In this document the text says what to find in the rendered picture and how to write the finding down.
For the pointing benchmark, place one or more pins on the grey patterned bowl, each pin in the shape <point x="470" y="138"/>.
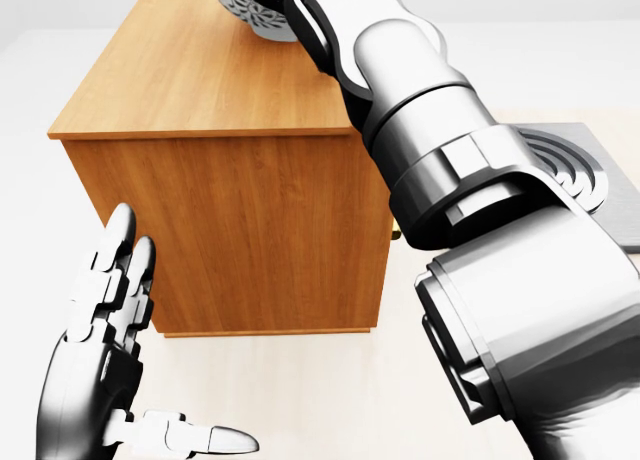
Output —
<point x="250" y="17"/>

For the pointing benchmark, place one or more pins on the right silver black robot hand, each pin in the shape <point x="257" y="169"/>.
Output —
<point x="380" y="35"/>

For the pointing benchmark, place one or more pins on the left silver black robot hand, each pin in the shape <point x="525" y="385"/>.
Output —
<point x="75" y="390"/>

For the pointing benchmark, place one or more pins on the flat dark stove plate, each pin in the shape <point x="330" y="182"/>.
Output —
<point x="617" y="200"/>

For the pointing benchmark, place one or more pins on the right silver black robot arm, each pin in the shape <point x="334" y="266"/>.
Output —
<point x="525" y="305"/>

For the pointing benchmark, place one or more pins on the wooden cabinet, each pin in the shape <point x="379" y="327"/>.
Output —
<point x="225" y="205"/>

